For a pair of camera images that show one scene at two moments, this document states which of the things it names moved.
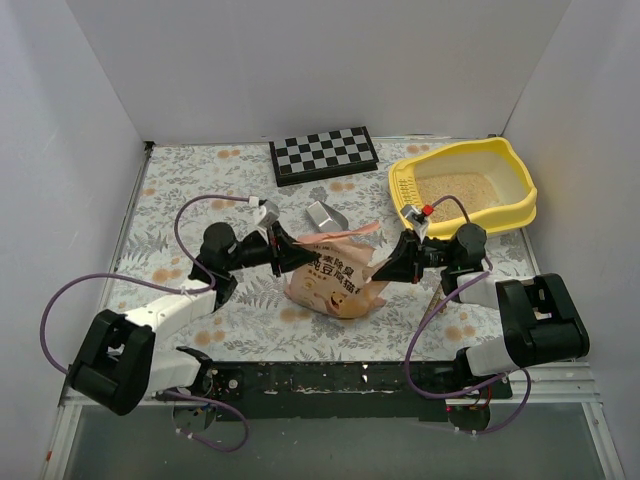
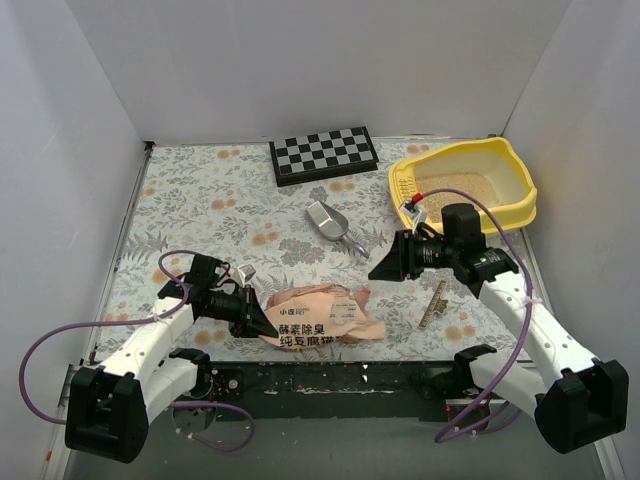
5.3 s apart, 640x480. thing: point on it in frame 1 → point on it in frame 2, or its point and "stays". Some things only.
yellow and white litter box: [480, 182] stays
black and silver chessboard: [323, 156] stays
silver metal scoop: [327, 218] stays
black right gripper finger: [405, 265] stays
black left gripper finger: [286, 254] → [255, 323]
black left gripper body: [274, 250] → [245, 310]
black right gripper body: [415, 258] stays
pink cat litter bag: [338, 282] → [318, 315]
